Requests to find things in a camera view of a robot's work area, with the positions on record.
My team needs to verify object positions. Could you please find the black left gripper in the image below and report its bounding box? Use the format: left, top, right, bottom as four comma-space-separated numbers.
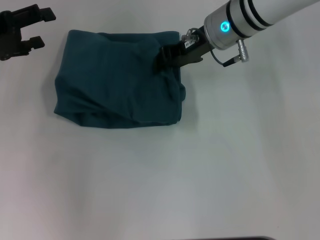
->
0, 4, 57, 62

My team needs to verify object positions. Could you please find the black camera cable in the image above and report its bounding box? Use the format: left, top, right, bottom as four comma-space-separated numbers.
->
209, 38, 250, 68

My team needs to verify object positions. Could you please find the teal FREE! print t-shirt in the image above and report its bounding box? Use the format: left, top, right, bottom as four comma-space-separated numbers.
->
53, 29, 187, 130

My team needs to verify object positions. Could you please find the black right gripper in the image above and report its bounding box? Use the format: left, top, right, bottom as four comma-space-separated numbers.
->
153, 31, 210, 74

